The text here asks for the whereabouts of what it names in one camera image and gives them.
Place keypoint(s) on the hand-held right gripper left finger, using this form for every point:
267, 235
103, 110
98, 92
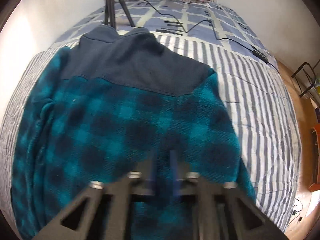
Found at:
150, 172

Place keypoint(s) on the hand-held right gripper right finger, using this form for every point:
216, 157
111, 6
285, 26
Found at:
175, 175

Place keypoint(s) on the teal plaid fleece jacket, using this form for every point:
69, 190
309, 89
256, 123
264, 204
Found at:
112, 105

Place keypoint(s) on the black metal clothes rack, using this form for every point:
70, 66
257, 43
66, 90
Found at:
303, 66

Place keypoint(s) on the grey striped blanket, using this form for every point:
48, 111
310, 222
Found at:
257, 105

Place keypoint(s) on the blue checkered bed sheet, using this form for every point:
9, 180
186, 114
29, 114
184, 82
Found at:
195, 12

